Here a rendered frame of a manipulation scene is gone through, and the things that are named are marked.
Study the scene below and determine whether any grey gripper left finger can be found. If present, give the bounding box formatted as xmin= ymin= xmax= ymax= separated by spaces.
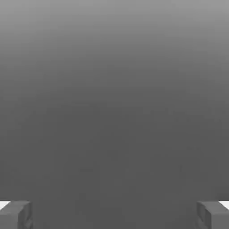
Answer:
xmin=0 ymin=200 xmax=34 ymax=229

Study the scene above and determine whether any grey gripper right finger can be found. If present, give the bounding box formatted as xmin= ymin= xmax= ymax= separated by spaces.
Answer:
xmin=196 ymin=200 xmax=229 ymax=229

